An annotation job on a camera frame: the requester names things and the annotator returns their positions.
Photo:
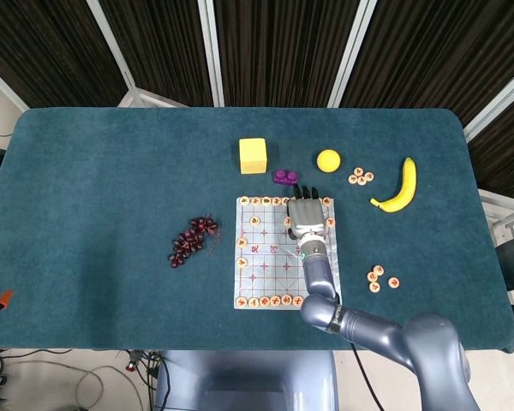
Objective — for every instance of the chinese chess board sheet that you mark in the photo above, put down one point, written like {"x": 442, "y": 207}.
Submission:
{"x": 265, "y": 257}

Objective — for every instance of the yellow foam cube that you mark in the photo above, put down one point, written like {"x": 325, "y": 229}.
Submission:
{"x": 253, "y": 156}

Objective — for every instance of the teal table cloth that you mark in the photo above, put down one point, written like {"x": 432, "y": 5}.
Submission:
{"x": 111, "y": 171}

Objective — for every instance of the red push button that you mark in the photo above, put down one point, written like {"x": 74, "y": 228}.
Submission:
{"x": 131, "y": 366}

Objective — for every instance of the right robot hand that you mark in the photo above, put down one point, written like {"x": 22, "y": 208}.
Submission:
{"x": 308, "y": 216}

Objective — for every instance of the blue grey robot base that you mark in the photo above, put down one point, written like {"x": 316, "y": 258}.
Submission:
{"x": 248, "y": 381}

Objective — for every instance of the dark red grape bunch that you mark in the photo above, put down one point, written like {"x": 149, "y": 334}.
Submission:
{"x": 188, "y": 242}

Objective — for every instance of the yellow ball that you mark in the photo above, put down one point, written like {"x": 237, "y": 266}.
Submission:
{"x": 328, "y": 161}

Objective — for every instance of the yellow banana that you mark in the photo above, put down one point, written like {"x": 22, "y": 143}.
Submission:
{"x": 404, "y": 188}

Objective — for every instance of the purple toy brick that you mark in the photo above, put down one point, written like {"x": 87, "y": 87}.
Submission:
{"x": 286, "y": 177}

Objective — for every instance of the dark slatted partition panel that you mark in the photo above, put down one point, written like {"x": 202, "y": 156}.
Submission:
{"x": 47, "y": 43}
{"x": 167, "y": 43}
{"x": 509, "y": 150}
{"x": 278, "y": 43}
{"x": 432, "y": 43}

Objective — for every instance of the white metal rack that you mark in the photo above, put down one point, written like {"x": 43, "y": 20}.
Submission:
{"x": 497, "y": 199}

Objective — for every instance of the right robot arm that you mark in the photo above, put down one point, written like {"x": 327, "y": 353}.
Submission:
{"x": 368, "y": 327}

